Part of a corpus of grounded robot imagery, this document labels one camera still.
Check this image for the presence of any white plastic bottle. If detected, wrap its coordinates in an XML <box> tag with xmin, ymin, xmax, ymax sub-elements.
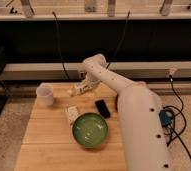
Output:
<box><xmin>68</xmin><ymin>84</ymin><xmax>87</xmax><ymax>97</ymax></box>

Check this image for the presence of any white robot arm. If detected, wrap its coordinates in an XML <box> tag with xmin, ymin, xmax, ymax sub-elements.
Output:
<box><xmin>82</xmin><ymin>54</ymin><xmax>172</xmax><ymax>171</ymax></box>

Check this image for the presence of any green ceramic bowl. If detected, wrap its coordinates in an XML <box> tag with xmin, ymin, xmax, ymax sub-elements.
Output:
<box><xmin>72</xmin><ymin>113</ymin><xmax>108</xmax><ymax>148</ymax></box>

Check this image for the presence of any black rectangular block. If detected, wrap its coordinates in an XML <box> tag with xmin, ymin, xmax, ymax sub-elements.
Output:
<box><xmin>95</xmin><ymin>100</ymin><xmax>111</xmax><ymax>118</ymax></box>

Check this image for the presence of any small white box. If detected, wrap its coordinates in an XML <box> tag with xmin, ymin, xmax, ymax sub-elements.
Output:
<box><xmin>65</xmin><ymin>106</ymin><xmax>79</xmax><ymax>125</ymax></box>

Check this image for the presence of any translucent plastic cup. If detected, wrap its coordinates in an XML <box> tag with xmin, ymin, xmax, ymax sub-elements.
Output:
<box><xmin>36</xmin><ymin>83</ymin><xmax>54</xmax><ymax>106</ymax></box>

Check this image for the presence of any blue device on floor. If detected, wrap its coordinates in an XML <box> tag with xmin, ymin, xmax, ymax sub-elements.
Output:
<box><xmin>159</xmin><ymin>110</ymin><xmax>174</xmax><ymax>127</ymax></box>

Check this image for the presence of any left black hanging cable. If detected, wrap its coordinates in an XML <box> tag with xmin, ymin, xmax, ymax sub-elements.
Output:
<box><xmin>52</xmin><ymin>11</ymin><xmax>70</xmax><ymax>81</ymax></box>

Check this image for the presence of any black hanging cable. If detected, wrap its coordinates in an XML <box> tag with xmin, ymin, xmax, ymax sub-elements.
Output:
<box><xmin>105</xmin><ymin>10</ymin><xmax>131</xmax><ymax>69</ymax></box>
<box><xmin>52</xmin><ymin>11</ymin><xmax>70</xmax><ymax>81</ymax></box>

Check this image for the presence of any right black hanging cable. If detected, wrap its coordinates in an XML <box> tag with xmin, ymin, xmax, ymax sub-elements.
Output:
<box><xmin>105</xmin><ymin>10</ymin><xmax>131</xmax><ymax>69</ymax></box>

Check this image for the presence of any black floor cable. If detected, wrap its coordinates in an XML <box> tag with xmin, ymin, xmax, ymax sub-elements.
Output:
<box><xmin>162</xmin><ymin>74</ymin><xmax>191</xmax><ymax>171</ymax></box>

